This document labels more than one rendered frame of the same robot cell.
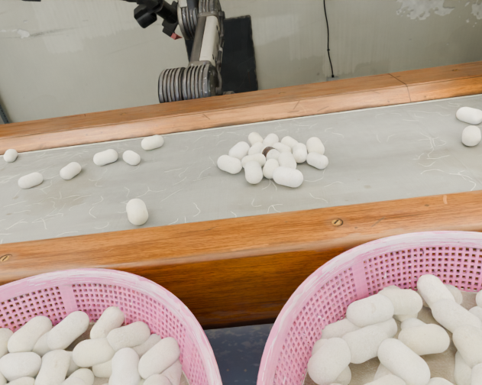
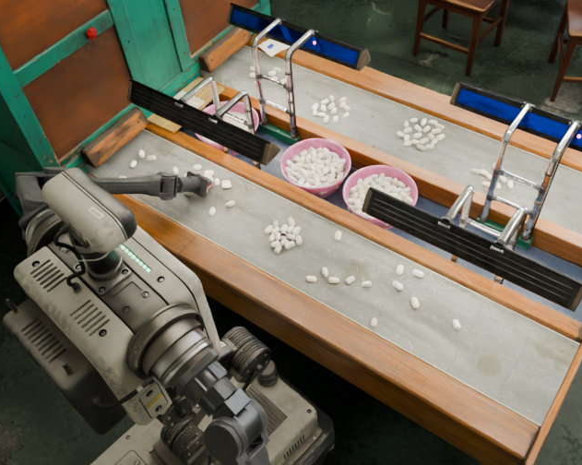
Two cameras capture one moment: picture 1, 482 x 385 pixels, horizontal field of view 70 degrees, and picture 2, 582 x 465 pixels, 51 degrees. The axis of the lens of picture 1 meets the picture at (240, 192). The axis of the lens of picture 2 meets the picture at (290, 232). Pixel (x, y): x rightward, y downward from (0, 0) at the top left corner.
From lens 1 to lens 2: 2.18 m
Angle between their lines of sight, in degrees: 91
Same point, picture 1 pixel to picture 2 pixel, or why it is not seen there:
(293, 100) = (238, 261)
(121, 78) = not seen: outside the picture
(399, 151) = (249, 215)
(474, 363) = (309, 174)
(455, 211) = (280, 184)
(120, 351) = (357, 203)
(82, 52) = not seen: outside the picture
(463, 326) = (304, 177)
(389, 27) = not seen: outside the picture
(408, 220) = (291, 188)
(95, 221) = (350, 244)
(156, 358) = (351, 197)
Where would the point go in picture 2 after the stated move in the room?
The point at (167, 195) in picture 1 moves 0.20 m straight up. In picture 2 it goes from (325, 243) to (323, 205)
